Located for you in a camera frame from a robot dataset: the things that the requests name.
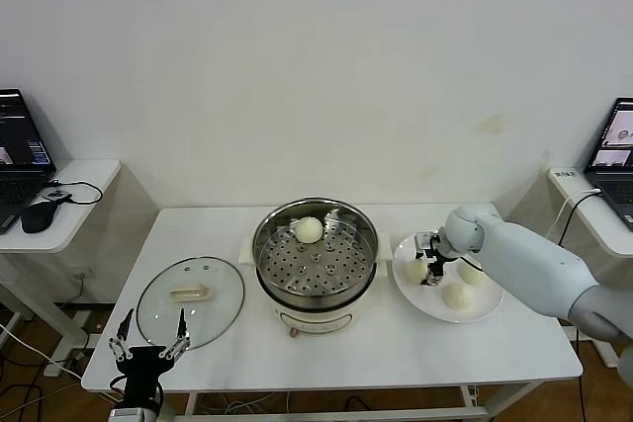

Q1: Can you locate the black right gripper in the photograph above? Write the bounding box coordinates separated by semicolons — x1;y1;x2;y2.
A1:
418;227;453;288

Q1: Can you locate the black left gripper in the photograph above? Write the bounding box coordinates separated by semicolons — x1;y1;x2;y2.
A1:
108;307;193;408

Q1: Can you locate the white steamed baozi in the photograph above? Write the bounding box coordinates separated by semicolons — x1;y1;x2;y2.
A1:
295;215;325;245
458;261;489;288
405;261;429;289
442;283;477;310

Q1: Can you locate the round glass pot lid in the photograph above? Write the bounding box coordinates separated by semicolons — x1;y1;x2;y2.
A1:
136;256;247;352

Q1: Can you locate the perforated steel steamer basket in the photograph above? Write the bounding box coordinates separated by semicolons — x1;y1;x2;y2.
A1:
238;198;394;297

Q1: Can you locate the round white plate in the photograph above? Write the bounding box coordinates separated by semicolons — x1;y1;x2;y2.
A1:
393;230;505;324

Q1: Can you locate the cream electric cooker pot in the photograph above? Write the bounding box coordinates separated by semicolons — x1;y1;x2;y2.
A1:
256;263;378;340

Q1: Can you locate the white side table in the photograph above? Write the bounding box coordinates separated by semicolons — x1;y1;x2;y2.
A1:
0;159;123;377
547;167;633;370

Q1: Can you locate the black computer mouse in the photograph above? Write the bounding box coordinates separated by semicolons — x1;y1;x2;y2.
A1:
21;201;59;234

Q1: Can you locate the open black laptop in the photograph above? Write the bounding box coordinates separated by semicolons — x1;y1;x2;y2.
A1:
584;98;633;233
0;88;58;235

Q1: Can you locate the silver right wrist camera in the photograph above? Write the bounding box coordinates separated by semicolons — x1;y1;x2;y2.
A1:
412;230;436;261

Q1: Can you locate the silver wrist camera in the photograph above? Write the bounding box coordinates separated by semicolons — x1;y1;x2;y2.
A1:
110;406;160;422
412;230;436;261

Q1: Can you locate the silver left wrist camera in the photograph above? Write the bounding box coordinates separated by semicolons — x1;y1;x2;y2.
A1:
110;406;160;422

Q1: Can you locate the white floor cable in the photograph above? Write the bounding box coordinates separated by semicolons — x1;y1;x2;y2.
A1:
0;322;83;379

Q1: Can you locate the white laptop cable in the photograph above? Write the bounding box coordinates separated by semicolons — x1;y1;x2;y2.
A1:
547;188;602;245

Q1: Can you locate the black cable with adapter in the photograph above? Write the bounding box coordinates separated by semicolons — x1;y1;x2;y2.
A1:
558;192;604;422

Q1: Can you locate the black hub with cable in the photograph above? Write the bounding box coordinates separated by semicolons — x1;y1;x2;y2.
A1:
43;179;105;207

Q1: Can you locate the white metal table frame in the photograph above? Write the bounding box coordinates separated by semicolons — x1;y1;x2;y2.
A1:
162;381;545;422

